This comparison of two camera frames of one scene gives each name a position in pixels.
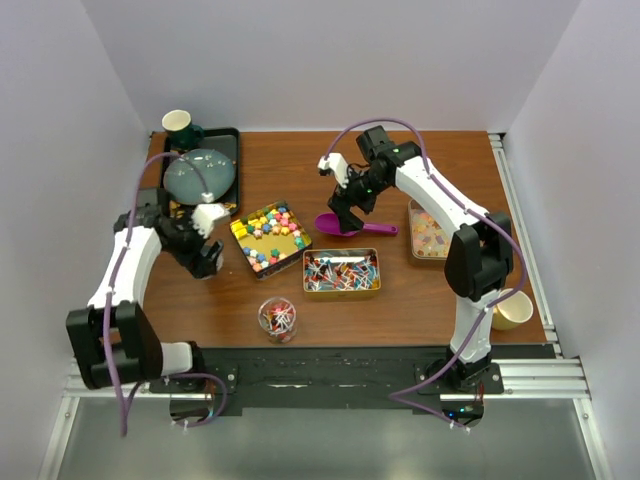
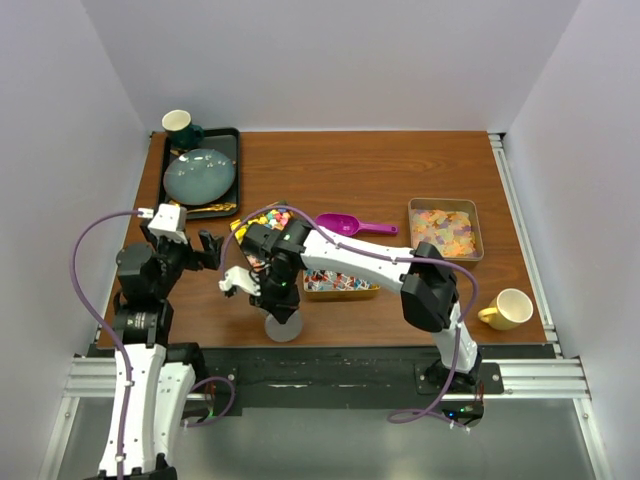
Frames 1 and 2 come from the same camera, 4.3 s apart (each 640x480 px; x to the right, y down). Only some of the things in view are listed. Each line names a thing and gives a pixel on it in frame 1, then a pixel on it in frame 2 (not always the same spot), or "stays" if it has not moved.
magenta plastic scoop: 330,222 stays
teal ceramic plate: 190,175 stays
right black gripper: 345,198 to 280,307
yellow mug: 513,311 stays
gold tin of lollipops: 341,273 stays
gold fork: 175,207 to 223,206
